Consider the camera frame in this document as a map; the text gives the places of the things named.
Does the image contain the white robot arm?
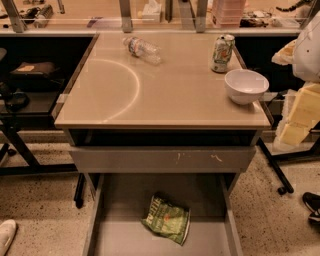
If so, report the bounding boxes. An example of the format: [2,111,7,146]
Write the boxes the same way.
[271,11,320,146]

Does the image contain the black case with label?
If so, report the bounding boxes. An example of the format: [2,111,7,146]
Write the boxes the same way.
[10,62,57,79]

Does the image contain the white tissue box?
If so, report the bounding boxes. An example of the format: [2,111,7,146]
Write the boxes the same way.
[142,0,162,23]

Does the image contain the white shoe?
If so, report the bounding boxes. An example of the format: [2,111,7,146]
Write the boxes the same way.
[0,219,17,256]

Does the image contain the grey closed top drawer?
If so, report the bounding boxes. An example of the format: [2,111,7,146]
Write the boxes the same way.
[70,146,256,174]

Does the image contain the black headphones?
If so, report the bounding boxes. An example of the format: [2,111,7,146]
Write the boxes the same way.
[2,92,29,112]

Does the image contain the clear plastic water bottle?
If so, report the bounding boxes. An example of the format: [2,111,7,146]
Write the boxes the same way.
[122,36,161,65]

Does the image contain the black shoe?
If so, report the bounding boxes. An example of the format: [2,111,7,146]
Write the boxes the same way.
[302,192,320,224]

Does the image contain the grey open middle drawer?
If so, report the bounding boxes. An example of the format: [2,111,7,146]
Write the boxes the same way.
[82,174,244,256]

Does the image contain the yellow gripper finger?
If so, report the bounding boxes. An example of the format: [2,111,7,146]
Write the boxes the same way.
[278,83,320,146]
[271,39,296,65]

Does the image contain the green jalapeno chip bag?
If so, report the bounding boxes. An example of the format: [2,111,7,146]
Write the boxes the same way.
[141,194,191,246]

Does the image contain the white bowl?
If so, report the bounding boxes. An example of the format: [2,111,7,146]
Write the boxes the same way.
[224,69,269,105]

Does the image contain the green drink can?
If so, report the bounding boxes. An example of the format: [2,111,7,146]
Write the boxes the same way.
[211,34,235,73]

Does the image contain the pink plastic box stack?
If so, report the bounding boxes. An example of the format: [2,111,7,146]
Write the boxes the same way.
[211,0,246,28]

